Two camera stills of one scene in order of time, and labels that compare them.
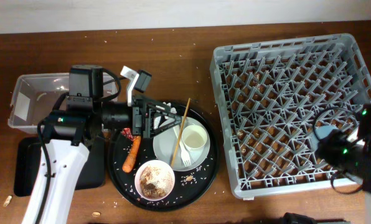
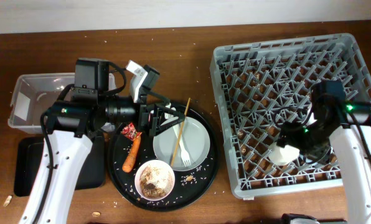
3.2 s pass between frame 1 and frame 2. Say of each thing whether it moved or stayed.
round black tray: stayed
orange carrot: stayed
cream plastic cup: moved
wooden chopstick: stayed
